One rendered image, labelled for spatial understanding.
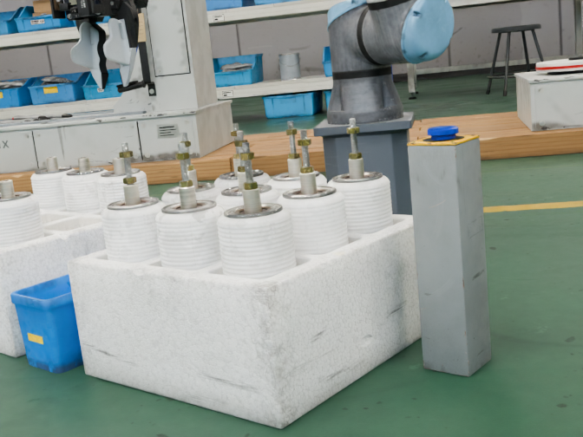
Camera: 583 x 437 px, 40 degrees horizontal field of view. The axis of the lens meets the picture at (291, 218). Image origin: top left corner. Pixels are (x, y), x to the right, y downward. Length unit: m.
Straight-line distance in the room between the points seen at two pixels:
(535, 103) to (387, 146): 1.55
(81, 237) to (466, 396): 0.73
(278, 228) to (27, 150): 2.52
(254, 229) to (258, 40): 8.62
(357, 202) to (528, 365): 0.33
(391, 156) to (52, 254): 0.64
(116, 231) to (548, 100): 2.13
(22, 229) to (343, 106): 0.63
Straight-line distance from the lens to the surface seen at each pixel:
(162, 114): 3.18
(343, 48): 1.56
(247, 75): 5.81
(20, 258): 1.39
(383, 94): 1.57
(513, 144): 2.96
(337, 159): 1.55
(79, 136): 3.33
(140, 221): 1.15
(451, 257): 1.06
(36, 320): 1.30
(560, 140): 2.98
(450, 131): 1.05
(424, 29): 1.44
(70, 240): 1.43
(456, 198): 1.04
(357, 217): 1.17
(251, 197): 1.01
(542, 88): 3.03
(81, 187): 1.64
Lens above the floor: 0.44
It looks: 12 degrees down
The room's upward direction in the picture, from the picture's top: 6 degrees counter-clockwise
